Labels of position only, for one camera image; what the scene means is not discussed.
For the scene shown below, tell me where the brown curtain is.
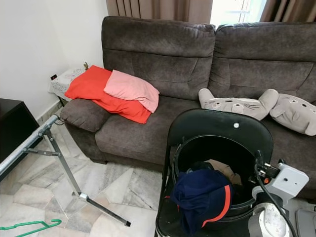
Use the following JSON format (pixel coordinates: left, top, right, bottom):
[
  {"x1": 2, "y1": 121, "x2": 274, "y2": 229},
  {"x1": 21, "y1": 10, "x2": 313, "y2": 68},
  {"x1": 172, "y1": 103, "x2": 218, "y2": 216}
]
[
  {"x1": 259, "y1": 0, "x2": 316, "y2": 23},
  {"x1": 106, "y1": 0, "x2": 213, "y2": 25}
]

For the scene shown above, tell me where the side table with lace cloth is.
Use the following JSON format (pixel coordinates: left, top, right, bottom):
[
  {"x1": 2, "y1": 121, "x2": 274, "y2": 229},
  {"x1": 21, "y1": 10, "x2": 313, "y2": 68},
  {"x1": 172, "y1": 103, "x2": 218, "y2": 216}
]
[{"x1": 48, "y1": 66, "x2": 87, "y2": 102}]

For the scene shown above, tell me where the navy garment with red trim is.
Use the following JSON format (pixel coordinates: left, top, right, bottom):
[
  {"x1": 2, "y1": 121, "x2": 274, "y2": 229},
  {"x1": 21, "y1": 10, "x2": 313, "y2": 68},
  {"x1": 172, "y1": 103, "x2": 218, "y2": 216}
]
[{"x1": 165, "y1": 168, "x2": 234, "y2": 237}]

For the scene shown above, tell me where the bright window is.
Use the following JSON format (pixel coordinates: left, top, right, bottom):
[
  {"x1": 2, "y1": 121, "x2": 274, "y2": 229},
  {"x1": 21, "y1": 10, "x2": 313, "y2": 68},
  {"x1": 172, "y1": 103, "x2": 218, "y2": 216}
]
[{"x1": 209, "y1": 0, "x2": 268, "y2": 26}]

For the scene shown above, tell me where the grey cat face cushion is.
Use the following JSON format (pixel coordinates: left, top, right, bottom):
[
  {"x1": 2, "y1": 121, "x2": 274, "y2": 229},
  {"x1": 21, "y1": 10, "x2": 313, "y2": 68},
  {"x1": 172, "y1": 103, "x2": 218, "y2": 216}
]
[
  {"x1": 269, "y1": 93, "x2": 316, "y2": 137},
  {"x1": 198, "y1": 87, "x2": 280, "y2": 121}
]

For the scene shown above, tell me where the black round laundry basket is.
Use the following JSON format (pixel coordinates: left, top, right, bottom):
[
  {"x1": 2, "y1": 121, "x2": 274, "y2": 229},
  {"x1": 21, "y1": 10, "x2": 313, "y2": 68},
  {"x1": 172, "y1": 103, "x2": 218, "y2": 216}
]
[{"x1": 172, "y1": 134, "x2": 263, "y2": 214}]

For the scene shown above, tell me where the black TV console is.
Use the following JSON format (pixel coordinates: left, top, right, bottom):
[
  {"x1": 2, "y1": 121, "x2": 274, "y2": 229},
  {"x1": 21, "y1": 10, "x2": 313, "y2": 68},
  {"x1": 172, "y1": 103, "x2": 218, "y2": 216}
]
[{"x1": 0, "y1": 97, "x2": 37, "y2": 179}]

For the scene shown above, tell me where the green plastic hanger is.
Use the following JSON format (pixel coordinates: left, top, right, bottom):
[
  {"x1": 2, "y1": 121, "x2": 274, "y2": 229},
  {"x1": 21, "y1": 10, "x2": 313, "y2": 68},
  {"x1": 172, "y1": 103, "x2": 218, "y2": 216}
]
[{"x1": 0, "y1": 219, "x2": 63, "y2": 237}]

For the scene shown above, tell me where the red pillow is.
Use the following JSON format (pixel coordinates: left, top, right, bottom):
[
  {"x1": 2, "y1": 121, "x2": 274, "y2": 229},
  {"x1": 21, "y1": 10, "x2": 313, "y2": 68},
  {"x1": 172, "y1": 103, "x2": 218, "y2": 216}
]
[{"x1": 64, "y1": 65, "x2": 153, "y2": 124}]

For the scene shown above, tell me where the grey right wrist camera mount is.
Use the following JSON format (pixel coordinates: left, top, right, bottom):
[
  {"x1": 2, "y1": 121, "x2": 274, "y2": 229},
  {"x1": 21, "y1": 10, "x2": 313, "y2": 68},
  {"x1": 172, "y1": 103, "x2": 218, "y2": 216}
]
[{"x1": 266, "y1": 162, "x2": 310, "y2": 201}]

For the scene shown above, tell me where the grey-brown fabric sofa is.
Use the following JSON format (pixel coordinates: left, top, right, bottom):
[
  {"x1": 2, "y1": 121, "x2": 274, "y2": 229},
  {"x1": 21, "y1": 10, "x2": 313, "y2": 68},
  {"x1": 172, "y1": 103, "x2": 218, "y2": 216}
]
[{"x1": 60, "y1": 15, "x2": 316, "y2": 199}]

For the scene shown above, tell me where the beige garment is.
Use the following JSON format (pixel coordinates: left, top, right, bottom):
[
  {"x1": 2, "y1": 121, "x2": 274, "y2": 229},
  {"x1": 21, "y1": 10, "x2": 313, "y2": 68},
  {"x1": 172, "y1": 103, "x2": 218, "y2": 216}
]
[{"x1": 204, "y1": 158, "x2": 243, "y2": 186}]

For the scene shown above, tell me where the metal clothes rail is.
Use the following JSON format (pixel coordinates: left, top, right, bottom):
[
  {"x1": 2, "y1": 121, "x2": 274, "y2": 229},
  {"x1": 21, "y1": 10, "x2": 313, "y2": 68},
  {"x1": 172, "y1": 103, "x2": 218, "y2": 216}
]
[{"x1": 0, "y1": 114, "x2": 61, "y2": 181}]

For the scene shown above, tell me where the pink pillow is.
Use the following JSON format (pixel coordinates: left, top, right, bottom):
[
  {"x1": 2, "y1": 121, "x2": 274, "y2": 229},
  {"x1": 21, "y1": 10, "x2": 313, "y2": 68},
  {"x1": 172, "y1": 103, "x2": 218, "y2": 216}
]
[{"x1": 103, "y1": 69, "x2": 160, "y2": 114}]

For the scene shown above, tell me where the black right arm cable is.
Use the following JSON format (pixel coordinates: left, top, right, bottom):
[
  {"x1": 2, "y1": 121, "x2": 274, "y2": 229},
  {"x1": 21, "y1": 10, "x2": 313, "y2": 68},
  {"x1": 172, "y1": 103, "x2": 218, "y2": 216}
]
[{"x1": 255, "y1": 168, "x2": 299, "y2": 237}]

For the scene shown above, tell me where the metal rack end frame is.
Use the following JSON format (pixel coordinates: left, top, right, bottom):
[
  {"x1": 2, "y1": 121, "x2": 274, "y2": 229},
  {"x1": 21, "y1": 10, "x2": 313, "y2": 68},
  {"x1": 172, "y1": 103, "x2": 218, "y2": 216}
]
[{"x1": 25, "y1": 126, "x2": 132, "y2": 228}]

